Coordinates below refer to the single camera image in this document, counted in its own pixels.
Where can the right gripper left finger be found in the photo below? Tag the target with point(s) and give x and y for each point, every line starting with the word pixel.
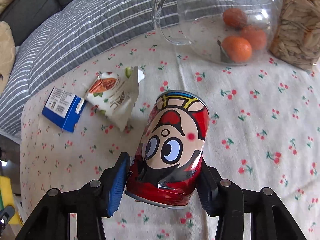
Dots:
pixel 95 200

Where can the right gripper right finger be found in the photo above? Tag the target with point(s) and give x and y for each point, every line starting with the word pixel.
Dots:
pixel 222 198

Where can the yellow green sponge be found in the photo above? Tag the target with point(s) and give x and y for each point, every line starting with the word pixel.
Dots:
pixel 7 199

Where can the red cartoon face can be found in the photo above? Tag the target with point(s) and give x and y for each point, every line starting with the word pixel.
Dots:
pixel 169 156

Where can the cherry print tablecloth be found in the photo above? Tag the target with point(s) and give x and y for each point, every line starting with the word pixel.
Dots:
pixel 264 125

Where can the small blue white box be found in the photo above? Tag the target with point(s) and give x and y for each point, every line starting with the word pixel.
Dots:
pixel 63 109

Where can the torn white snack wrapper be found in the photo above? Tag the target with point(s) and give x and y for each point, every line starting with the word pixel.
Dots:
pixel 114 94

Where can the front orange tangerine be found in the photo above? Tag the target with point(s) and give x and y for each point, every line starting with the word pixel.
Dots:
pixel 237 48

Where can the orange tangerine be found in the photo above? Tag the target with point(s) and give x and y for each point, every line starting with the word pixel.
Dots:
pixel 255 36
pixel 234 17
pixel 237 48

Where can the right orange tangerine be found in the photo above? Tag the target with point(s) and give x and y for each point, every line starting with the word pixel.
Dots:
pixel 255 36

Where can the plastic jar of seeds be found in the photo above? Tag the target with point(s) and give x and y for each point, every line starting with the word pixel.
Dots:
pixel 296 40

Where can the clear glass jar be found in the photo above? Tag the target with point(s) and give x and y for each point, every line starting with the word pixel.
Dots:
pixel 203 28

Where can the back orange tangerine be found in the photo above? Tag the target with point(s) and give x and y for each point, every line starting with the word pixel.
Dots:
pixel 234 17

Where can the grey striped quilt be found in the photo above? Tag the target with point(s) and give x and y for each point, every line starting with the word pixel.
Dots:
pixel 80 31

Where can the dark grey sofa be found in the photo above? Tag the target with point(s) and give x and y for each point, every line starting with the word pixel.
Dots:
pixel 24 16

